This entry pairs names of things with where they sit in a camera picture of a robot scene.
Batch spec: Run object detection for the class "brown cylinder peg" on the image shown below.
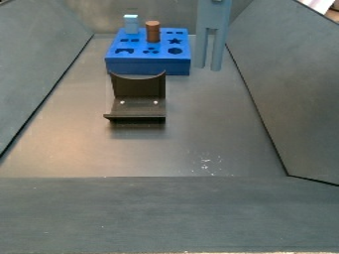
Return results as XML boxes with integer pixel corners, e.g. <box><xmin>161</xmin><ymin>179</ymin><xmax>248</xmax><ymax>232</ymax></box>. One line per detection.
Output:
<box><xmin>145</xmin><ymin>21</ymin><xmax>160</xmax><ymax>43</ymax></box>

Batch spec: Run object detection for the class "blue foam shape board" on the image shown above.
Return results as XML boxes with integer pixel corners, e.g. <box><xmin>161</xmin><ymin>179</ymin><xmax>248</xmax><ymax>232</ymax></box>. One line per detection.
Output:
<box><xmin>104</xmin><ymin>28</ymin><xmax>191</xmax><ymax>75</ymax></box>

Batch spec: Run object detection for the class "light blue rectangular block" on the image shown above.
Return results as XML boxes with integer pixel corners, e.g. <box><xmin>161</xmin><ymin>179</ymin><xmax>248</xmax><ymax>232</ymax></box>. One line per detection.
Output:
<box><xmin>123</xmin><ymin>14</ymin><xmax>139</xmax><ymax>34</ymax></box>

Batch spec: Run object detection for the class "black curved fixture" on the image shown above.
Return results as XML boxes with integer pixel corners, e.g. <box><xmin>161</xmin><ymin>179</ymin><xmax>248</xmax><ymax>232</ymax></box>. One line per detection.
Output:
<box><xmin>103</xmin><ymin>72</ymin><xmax>165</xmax><ymax>121</ymax></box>

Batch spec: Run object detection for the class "light blue square-circle object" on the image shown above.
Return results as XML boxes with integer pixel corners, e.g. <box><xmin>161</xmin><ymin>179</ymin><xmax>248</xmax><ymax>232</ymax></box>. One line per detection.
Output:
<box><xmin>195</xmin><ymin>0</ymin><xmax>232</xmax><ymax>71</ymax></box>

